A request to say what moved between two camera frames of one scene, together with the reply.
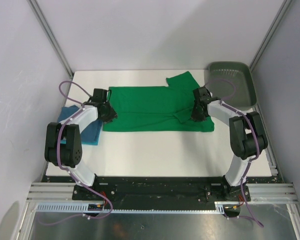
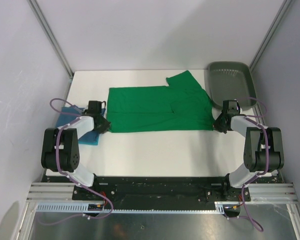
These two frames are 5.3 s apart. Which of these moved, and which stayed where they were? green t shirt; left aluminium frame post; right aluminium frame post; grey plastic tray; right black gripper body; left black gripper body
Moved: right black gripper body; left black gripper body
Stayed: green t shirt; right aluminium frame post; left aluminium frame post; grey plastic tray
